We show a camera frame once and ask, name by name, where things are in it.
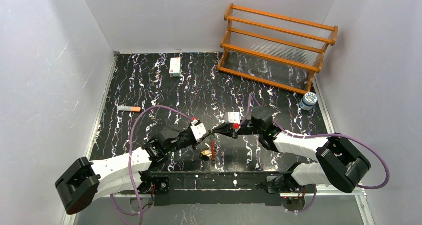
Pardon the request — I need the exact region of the steel key organizer red handle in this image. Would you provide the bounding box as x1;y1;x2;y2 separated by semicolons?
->
200;134;216;163

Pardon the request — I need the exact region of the purple cable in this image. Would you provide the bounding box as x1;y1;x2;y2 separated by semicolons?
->
239;92;390;214
110;105;195;225

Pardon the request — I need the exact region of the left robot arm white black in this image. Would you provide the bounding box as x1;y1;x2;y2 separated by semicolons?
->
55;123;210;215

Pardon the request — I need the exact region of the orange wooden shelf rack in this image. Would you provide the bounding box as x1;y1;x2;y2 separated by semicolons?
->
217;3;339;94

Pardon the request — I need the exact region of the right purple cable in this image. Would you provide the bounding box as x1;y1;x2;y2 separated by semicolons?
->
239;92;390;214

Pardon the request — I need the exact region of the white red small box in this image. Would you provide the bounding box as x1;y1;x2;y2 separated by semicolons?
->
169;57;182;77

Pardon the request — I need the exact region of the white blue round jar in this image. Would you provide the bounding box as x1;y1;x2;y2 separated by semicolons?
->
299;92;317;111

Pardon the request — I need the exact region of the aluminium frame rail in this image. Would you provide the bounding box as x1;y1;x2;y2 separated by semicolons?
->
61;172;377;225

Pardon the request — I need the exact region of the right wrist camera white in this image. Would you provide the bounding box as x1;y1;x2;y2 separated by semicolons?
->
225;112;241;130

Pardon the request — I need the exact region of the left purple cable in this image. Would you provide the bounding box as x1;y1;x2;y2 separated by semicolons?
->
110;105;195;225

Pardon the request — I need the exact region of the orange grey marker pen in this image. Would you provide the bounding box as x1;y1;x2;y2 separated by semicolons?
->
117;105;141;112

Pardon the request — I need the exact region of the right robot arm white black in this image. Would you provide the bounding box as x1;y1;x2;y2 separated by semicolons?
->
212;109;371;193

